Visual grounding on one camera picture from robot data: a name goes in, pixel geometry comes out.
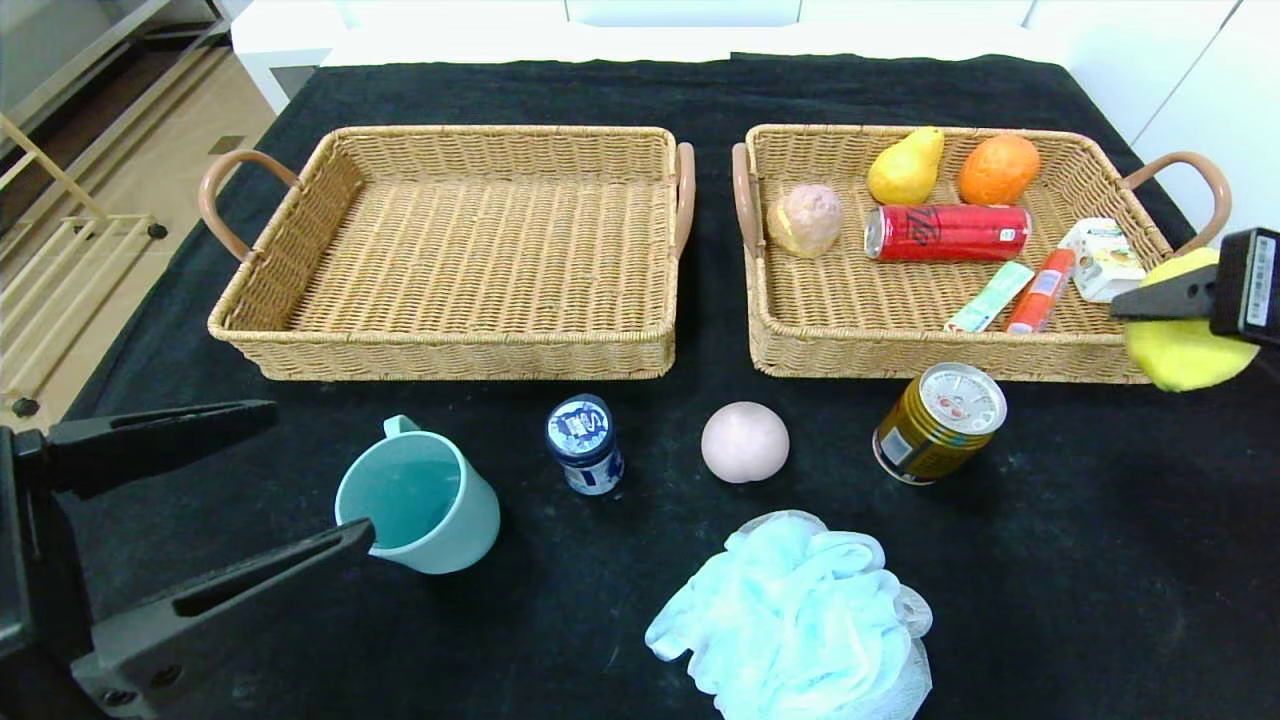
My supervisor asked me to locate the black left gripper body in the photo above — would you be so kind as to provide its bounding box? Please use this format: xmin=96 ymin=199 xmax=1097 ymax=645
xmin=0 ymin=425 xmax=96 ymax=720

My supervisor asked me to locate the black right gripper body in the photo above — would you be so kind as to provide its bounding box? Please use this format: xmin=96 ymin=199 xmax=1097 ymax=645
xmin=1209 ymin=227 xmax=1280 ymax=346

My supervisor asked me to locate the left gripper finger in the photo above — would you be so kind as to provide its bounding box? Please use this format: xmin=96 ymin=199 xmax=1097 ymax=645
xmin=38 ymin=398 xmax=279 ymax=500
xmin=70 ymin=517 xmax=376 ymax=720

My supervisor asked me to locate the yellow lemon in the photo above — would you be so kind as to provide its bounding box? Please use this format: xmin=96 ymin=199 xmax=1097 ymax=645
xmin=1125 ymin=247 xmax=1263 ymax=393

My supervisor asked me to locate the gold Red Bull can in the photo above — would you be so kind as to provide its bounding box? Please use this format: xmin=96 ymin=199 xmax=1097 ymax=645
xmin=872 ymin=362 xmax=1008 ymax=486

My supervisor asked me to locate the teal plastic mug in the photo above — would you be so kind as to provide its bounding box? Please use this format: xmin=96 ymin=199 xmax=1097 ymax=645
xmin=334 ymin=415 xmax=502 ymax=576

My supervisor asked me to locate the pink peach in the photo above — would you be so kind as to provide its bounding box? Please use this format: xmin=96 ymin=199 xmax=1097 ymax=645
xmin=700 ymin=401 xmax=791 ymax=485

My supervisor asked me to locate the wicker basket with food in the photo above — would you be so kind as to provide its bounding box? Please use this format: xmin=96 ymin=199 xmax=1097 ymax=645
xmin=731 ymin=124 xmax=1232 ymax=385

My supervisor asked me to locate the empty wicker basket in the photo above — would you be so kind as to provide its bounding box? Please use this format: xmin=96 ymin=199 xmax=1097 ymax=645
xmin=198 ymin=125 xmax=696 ymax=382

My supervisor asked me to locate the white tea carton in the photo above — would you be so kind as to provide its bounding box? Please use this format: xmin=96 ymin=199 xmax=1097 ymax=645
xmin=1058 ymin=217 xmax=1148 ymax=304

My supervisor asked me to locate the cream wooden rack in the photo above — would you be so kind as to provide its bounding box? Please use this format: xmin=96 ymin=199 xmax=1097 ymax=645
xmin=0 ymin=115 xmax=169 ymax=421

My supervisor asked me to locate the orange sausage stick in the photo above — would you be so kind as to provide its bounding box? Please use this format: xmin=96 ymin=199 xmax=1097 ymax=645
xmin=1003 ymin=249 xmax=1077 ymax=335

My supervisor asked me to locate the green candy packet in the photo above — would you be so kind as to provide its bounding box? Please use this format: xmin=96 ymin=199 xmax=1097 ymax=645
xmin=943 ymin=262 xmax=1035 ymax=334

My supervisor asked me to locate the orange fruit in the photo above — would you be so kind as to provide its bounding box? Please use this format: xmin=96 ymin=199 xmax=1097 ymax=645
xmin=957 ymin=134 xmax=1041 ymax=207

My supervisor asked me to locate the red cola can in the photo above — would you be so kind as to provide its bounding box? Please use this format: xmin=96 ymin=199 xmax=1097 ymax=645
xmin=863 ymin=204 xmax=1032 ymax=265

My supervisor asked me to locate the yellow pear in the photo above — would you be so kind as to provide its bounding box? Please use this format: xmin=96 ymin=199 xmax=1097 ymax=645
xmin=866 ymin=127 xmax=945 ymax=207

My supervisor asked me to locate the lumpy pink bread bun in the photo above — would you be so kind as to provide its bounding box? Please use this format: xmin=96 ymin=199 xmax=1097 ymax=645
xmin=766 ymin=183 xmax=844 ymax=259

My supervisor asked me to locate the small blue white bottle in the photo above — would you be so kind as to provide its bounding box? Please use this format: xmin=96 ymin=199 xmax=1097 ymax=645
xmin=545 ymin=394 xmax=626 ymax=497

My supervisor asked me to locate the light blue bath loofah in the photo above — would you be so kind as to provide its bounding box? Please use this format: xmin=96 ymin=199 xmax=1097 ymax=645
xmin=645 ymin=511 xmax=934 ymax=720

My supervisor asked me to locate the grey metal shelf frame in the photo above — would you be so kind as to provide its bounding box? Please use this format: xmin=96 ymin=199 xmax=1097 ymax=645
xmin=0 ymin=0 xmax=231 ymax=131

